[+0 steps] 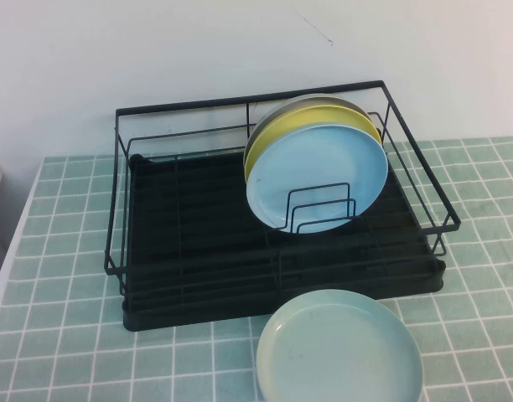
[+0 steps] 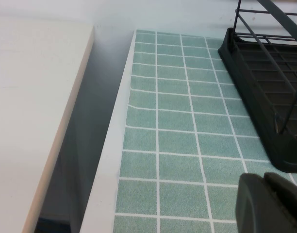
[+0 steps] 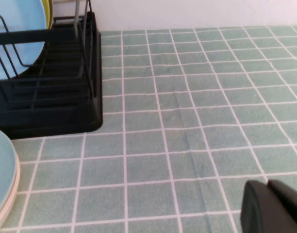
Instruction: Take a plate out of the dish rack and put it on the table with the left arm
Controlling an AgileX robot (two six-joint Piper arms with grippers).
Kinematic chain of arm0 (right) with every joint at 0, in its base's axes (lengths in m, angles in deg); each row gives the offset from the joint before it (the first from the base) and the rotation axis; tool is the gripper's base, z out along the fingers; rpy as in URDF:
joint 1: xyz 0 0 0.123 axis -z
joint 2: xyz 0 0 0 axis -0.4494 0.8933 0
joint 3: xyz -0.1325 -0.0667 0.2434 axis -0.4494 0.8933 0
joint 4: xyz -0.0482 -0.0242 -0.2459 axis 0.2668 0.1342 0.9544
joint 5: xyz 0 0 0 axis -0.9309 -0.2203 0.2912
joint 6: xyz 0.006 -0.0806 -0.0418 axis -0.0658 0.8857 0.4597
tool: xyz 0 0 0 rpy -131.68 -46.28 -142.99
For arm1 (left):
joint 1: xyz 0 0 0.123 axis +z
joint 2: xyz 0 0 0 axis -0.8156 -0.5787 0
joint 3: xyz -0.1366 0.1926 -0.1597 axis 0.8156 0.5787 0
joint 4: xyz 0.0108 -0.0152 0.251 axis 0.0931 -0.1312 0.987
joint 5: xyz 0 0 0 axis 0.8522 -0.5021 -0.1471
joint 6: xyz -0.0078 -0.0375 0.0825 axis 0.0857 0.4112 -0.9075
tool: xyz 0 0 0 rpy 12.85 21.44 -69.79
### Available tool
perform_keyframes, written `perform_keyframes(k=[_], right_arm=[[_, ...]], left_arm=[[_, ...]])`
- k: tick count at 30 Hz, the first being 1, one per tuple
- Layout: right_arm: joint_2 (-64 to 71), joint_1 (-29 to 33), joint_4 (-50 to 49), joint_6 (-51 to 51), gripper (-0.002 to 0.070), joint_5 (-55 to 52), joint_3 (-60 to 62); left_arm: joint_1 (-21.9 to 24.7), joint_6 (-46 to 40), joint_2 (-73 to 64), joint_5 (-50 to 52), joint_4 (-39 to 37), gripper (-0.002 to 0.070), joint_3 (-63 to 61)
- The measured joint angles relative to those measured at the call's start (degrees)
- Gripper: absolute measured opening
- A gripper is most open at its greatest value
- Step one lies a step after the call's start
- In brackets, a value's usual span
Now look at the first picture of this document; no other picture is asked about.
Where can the black plastic drip tray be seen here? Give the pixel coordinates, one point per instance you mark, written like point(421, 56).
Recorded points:
point(198, 234)

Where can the pale green plate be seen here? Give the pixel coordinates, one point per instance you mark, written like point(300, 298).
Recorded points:
point(340, 352)

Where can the yellow plate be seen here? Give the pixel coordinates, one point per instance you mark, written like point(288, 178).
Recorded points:
point(307, 119)

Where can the light blue plate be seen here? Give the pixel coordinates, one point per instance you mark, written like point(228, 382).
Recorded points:
point(307, 167)

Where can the green tile-pattern tablecloth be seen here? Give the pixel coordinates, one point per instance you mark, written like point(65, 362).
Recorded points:
point(72, 356)

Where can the grey plate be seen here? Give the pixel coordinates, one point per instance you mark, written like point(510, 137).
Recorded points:
point(281, 105)

